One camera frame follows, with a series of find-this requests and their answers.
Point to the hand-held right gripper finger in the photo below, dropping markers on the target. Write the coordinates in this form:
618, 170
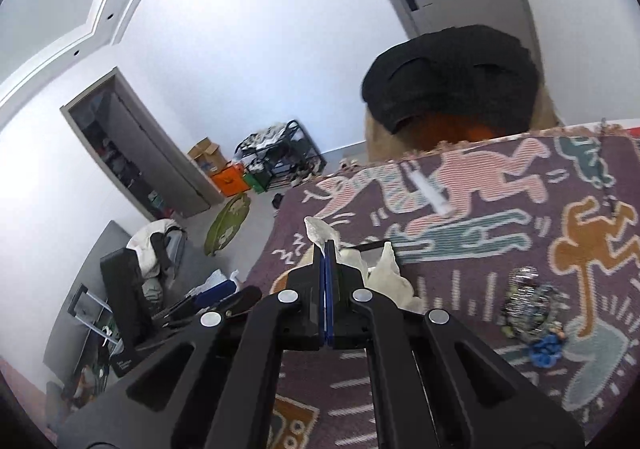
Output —
322, 299
330, 309

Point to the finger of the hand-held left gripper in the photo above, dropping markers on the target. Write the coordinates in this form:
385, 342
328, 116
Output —
215, 293
242, 301

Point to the white tissue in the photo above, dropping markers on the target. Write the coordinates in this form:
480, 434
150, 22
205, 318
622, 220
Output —
320, 231

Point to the black square box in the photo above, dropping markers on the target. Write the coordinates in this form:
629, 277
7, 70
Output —
371, 244

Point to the pile of mixed jewelry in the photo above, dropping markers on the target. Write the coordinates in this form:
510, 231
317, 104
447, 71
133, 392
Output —
530, 304

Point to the white garment pile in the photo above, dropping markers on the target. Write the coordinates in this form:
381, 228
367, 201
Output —
145, 244

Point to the green round mat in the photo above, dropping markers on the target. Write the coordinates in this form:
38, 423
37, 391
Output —
227, 224

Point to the orange box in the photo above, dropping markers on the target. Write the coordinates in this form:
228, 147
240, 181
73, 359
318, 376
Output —
229, 180

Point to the green box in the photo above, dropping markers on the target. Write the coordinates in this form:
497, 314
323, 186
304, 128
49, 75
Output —
257, 180

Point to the cardboard box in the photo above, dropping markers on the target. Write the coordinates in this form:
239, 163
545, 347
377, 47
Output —
207, 154

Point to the black metal rack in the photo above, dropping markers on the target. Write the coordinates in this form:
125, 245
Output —
280, 154

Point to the grey closet door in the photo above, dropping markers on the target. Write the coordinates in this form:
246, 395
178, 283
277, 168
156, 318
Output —
150, 149

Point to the white tube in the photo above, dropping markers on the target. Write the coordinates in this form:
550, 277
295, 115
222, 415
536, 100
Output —
430, 191

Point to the printed purple blanket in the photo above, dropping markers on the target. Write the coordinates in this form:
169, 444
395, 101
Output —
475, 254

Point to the blue scrunchie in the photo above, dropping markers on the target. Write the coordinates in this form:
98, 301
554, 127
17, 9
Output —
546, 351

